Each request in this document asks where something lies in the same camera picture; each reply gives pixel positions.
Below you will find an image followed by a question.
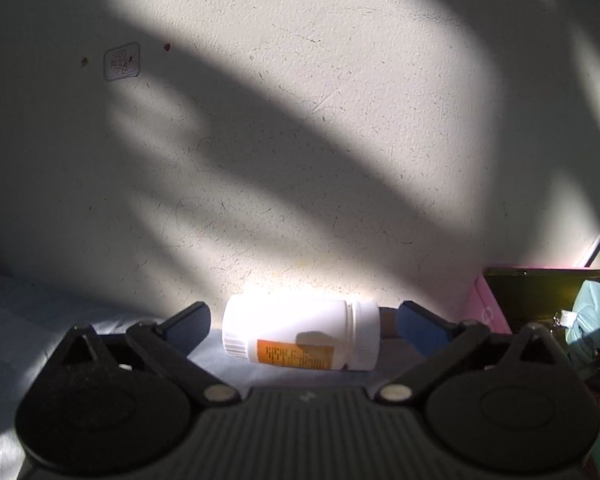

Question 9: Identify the white pill bottle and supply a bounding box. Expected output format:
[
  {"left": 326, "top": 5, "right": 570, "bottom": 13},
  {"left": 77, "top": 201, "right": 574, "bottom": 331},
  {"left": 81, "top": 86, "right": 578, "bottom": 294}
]
[{"left": 221, "top": 292, "right": 381, "bottom": 372}]

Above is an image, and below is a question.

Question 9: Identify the gold metal tin box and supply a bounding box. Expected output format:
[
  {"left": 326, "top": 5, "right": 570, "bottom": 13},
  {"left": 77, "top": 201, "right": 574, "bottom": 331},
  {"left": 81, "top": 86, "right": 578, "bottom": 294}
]
[{"left": 481, "top": 266, "right": 600, "bottom": 333}]

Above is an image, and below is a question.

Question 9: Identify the striped grey bed sheet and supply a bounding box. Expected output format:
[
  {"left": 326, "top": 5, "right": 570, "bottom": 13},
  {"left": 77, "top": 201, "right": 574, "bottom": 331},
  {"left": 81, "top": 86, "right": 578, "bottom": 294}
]
[{"left": 0, "top": 277, "right": 268, "bottom": 479}]

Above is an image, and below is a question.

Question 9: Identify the small wall sticker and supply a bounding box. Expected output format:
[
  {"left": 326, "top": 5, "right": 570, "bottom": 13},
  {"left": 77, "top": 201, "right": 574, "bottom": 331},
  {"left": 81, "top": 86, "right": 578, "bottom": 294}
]
[{"left": 102, "top": 42, "right": 140, "bottom": 82}]

